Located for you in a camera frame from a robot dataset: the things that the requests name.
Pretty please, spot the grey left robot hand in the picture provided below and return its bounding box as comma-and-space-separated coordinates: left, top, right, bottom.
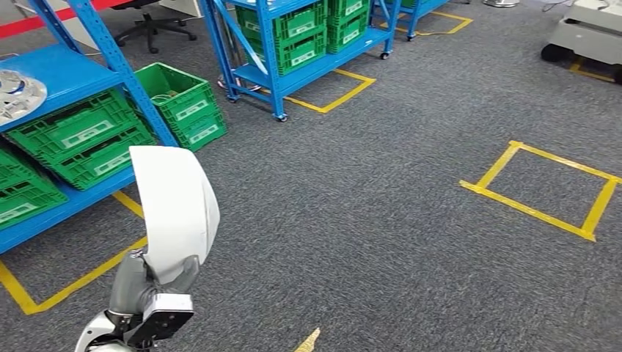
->
107, 249, 201, 319

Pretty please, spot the white curved plastic part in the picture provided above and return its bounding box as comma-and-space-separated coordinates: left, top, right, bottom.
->
128, 145, 221, 287

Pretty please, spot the blue metal shelf rack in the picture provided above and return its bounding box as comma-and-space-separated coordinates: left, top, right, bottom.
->
0, 0, 178, 256
198, 0, 404, 122
400, 0, 454, 41

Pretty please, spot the grey wheel hubcap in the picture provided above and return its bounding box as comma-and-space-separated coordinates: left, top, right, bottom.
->
0, 69, 48, 128

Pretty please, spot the black office chair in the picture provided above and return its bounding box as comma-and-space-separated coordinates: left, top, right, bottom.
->
110, 0, 198, 54

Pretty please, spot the red barrier tape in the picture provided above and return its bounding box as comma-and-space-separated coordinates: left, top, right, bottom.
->
0, 0, 128, 40

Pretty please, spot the white desk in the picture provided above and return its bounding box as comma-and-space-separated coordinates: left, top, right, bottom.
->
158, 0, 205, 19

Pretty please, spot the white wheeled cart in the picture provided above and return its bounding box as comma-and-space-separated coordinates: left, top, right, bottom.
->
541, 0, 622, 86

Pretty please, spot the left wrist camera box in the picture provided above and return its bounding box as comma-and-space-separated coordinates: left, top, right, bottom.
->
127, 293, 195, 348

